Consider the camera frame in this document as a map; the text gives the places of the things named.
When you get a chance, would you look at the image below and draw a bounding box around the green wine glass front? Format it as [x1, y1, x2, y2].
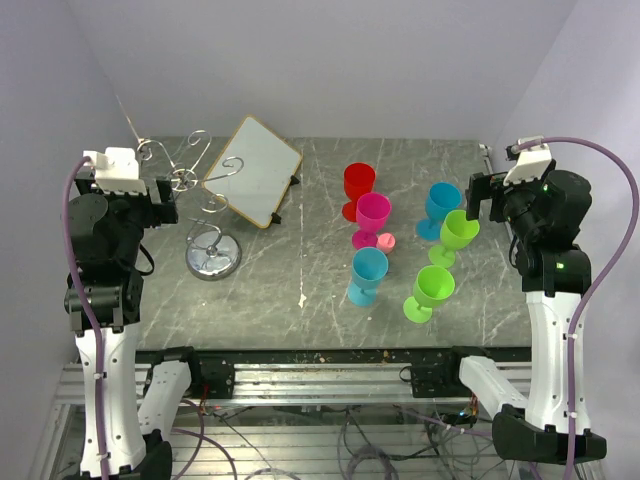
[403, 265, 456, 324]

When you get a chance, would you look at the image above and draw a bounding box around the chrome wine glass rack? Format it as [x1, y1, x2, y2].
[136, 129, 245, 281]

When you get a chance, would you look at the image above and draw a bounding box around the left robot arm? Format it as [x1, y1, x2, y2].
[62, 179, 204, 479]

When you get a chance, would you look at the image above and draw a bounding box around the blue wine glass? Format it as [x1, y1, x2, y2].
[416, 182, 462, 241]
[347, 247, 389, 307]

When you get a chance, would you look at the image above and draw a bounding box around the aluminium mounting rail frame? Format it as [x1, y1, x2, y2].
[50, 342, 532, 479]

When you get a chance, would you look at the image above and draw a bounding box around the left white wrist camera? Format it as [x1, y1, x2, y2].
[83, 147, 147, 195]

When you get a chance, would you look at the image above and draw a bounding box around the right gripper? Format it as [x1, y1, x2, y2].
[466, 168, 549, 239]

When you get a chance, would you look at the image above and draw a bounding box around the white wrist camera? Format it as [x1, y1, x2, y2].
[503, 136, 552, 186]
[83, 147, 147, 195]

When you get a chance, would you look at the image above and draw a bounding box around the red plastic wine glass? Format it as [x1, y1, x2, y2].
[342, 162, 376, 222]

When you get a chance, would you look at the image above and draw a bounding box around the small pink-capped bottle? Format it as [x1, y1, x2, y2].
[376, 232, 396, 255]

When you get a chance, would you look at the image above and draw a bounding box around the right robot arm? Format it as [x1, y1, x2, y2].
[440, 170, 607, 466]

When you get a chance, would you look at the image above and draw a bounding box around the small whiteboard with wooden frame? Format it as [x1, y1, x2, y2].
[202, 115, 303, 229]

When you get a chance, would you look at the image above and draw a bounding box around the green wine glass rear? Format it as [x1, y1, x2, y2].
[428, 209, 480, 269]

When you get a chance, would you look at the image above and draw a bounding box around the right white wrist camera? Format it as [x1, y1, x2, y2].
[503, 136, 552, 186]

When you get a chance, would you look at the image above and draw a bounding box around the magenta plastic wine glass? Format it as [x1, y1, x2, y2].
[351, 192, 392, 250]

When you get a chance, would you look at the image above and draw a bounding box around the green wine glass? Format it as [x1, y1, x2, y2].
[403, 265, 456, 324]
[428, 209, 480, 269]

